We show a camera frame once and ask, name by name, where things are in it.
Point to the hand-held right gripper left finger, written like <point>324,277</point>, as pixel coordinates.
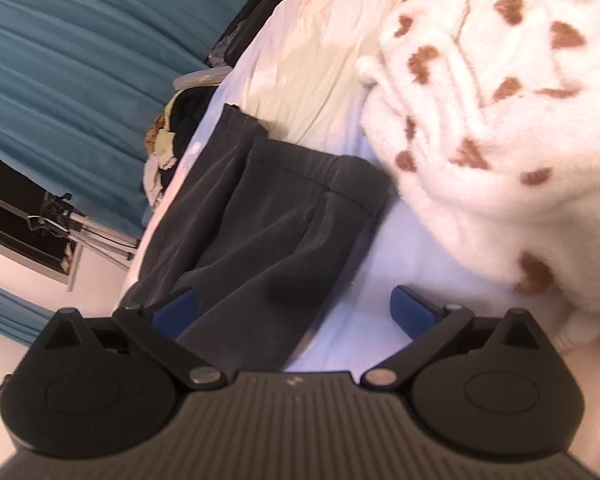
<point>176,308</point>

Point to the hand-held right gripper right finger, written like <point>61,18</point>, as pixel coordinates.
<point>410,310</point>

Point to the dark grey pants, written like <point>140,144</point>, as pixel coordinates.
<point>270,220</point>

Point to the white shirt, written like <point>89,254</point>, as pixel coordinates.
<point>152,180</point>

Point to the garment steamer stand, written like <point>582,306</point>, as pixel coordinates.
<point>70,225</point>

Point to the pale yellow fleece garment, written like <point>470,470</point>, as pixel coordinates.
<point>166,141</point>

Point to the blue curtain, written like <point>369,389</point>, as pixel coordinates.
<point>80,60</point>
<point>5,310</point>

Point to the brown garment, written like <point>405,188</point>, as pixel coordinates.
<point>154,132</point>

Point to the dark window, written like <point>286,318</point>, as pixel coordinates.
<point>15,230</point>

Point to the white fleece with brown hearts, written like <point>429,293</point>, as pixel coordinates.
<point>505,110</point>

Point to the clear plastic lid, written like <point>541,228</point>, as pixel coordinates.
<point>200,78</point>

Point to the clear plastic bag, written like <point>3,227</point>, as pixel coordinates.
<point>219,55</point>

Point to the black sofa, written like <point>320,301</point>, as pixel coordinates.
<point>260,10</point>

